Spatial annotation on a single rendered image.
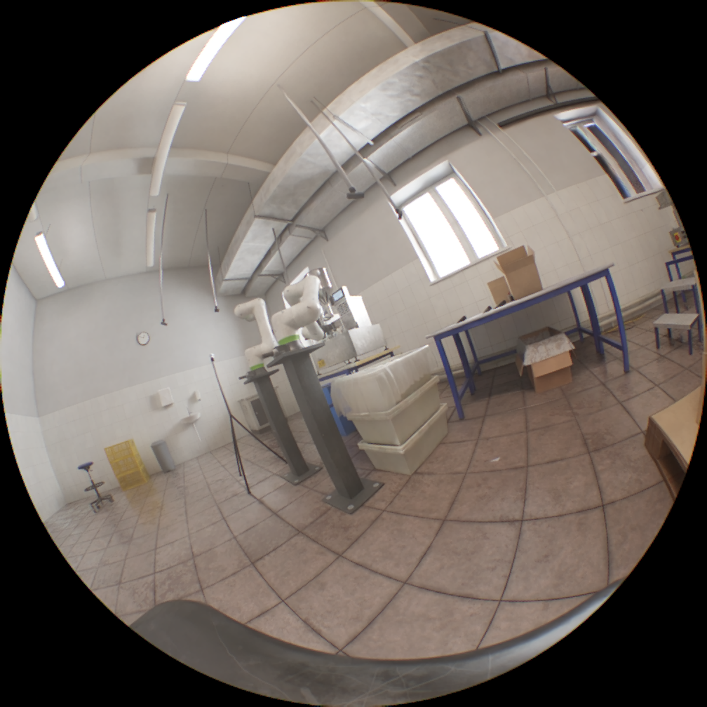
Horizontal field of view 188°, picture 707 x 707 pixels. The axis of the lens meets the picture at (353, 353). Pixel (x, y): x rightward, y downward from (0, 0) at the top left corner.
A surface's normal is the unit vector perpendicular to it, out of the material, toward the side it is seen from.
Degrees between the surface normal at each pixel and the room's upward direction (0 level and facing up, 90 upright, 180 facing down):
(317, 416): 90
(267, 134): 180
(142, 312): 90
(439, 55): 178
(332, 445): 90
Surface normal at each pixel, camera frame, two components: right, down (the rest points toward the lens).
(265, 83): 0.35, 0.94
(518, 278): -0.32, 0.71
